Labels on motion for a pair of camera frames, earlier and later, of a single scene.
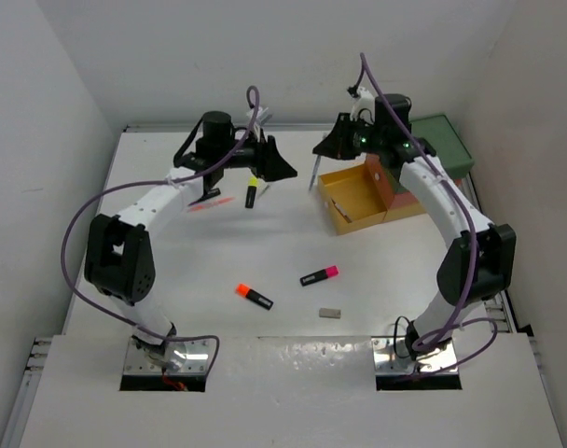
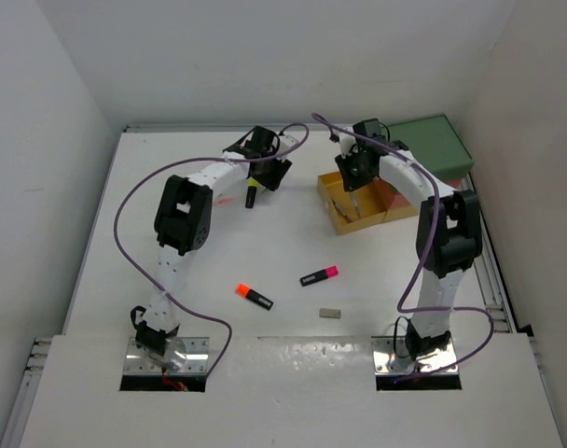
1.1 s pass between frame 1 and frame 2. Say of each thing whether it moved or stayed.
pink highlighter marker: stayed
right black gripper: moved
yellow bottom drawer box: stayed
